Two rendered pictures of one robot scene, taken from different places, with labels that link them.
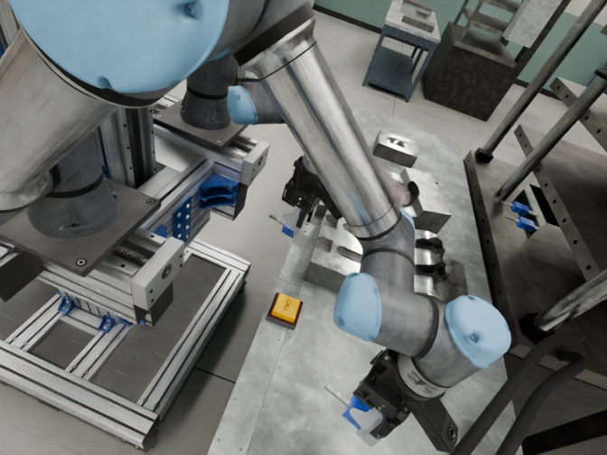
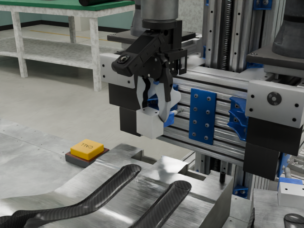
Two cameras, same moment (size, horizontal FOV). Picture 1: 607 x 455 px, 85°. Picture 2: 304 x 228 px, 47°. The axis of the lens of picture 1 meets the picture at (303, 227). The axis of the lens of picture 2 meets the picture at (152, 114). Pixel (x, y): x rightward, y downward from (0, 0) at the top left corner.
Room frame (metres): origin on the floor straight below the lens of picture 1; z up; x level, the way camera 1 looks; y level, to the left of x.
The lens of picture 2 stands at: (1.03, -0.60, 1.25)
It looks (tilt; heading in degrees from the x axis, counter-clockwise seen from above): 23 degrees down; 121
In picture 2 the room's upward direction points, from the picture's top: straight up
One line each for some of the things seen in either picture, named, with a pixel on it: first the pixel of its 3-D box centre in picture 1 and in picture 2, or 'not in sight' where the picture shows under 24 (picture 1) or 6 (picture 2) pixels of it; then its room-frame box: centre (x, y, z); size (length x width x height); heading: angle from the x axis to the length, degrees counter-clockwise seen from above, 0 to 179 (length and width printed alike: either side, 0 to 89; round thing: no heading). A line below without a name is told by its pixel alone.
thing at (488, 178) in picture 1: (568, 252); not in sight; (1.32, -1.19, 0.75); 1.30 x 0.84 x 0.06; 179
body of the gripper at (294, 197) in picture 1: (307, 185); (161, 49); (0.66, 0.03, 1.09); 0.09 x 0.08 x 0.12; 76
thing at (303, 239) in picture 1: (288, 226); (164, 116); (0.67, 0.04, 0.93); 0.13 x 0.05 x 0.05; 76
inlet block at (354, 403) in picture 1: (353, 407); not in sight; (0.26, -0.21, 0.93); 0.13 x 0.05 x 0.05; 69
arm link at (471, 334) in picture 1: (455, 340); not in sight; (0.25, -0.23, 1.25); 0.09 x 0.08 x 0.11; 89
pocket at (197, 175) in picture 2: (329, 225); (194, 179); (0.80, -0.08, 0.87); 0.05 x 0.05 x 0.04; 89
